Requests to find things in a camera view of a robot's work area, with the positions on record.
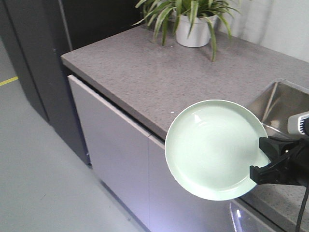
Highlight grey kitchen counter cabinet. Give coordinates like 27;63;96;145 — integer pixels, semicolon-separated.
62;26;309;232

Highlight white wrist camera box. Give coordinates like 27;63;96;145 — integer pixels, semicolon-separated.
287;111;309;135

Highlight dark tall cabinet column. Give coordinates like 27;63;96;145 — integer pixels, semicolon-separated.
0;0;140;164

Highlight white plant pot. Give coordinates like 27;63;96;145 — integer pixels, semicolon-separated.
175;15;211;48

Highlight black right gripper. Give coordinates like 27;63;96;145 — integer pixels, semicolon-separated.
249;136;309;186

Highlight light green round plate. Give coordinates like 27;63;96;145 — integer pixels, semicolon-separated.
165;100;270;201

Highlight green leafy houseplant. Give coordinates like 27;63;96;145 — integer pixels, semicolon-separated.
133;0;239;61

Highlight stainless steel sink basin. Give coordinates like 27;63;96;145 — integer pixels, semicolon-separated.
246;79;309;139

